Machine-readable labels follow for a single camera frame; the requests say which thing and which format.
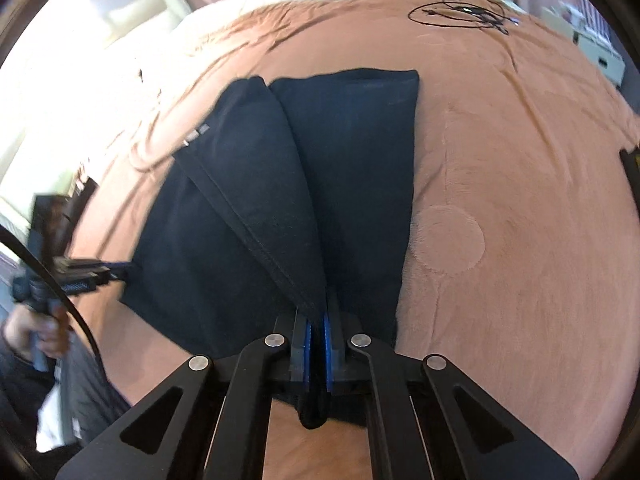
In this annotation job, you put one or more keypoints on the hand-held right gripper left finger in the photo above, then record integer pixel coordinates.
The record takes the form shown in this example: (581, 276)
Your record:
(307, 352)

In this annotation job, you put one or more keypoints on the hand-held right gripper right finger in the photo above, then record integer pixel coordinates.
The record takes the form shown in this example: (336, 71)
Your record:
(328, 355)

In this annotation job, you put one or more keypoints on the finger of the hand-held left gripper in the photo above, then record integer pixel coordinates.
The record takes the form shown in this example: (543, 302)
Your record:
(80, 287)
(95, 263)

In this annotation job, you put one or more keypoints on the black t-shirt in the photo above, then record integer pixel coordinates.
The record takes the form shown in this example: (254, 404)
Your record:
(360, 160)

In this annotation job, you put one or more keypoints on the person's left hand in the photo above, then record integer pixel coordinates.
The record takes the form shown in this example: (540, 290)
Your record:
(27, 325)

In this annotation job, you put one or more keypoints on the person's dark clothing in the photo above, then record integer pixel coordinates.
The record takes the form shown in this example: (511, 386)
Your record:
(65, 400)

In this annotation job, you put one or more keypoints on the brown fleece blanket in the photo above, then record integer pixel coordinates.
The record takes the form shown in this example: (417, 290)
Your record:
(525, 160)

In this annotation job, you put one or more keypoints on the dark object with yellow mark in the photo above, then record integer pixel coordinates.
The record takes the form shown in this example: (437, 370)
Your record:
(631, 175)

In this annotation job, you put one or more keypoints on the white drawer cabinet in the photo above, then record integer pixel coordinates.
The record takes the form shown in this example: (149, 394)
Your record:
(595, 42)

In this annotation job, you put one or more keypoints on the cream padded bed frame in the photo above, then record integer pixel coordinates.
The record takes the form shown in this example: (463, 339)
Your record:
(30, 170)

